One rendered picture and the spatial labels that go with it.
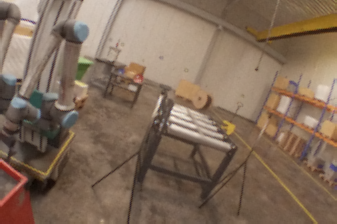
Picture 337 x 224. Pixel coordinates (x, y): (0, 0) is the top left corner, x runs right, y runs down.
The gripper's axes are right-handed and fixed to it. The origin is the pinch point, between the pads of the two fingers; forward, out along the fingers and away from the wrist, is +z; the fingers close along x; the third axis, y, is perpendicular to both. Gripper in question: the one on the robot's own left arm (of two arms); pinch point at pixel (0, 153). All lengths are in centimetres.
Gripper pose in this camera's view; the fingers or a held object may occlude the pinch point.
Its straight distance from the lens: 114.1
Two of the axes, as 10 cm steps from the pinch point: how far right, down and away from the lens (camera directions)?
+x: 8.8, 4.7, 1.1
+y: 2.1, -1.7, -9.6
